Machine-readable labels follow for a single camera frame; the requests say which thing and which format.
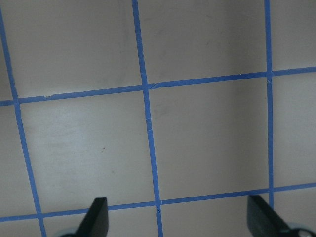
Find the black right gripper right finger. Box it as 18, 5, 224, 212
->
247, 195, 294, 237

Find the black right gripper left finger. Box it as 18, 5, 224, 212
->
75, 197, 109, 237

